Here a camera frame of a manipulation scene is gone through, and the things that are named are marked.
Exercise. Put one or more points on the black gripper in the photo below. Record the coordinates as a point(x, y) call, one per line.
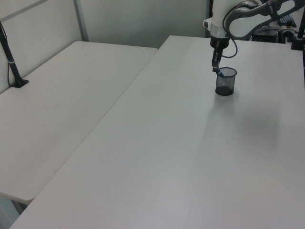
point(219, 43)

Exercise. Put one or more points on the blue capped marker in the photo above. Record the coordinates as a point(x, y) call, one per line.
point(221, 73)

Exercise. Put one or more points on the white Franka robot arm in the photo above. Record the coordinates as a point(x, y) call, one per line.
point(240, 22)

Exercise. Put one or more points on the black mesh pen cup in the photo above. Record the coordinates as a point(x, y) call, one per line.
point(226, 86)

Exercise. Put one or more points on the black computer keyboard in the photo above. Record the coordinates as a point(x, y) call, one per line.
point(287, 19)

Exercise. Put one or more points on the grey partition post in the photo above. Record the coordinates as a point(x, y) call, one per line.
point(81, 20)

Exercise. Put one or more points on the black camera stand pole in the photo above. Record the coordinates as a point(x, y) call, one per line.
point(12, 64)

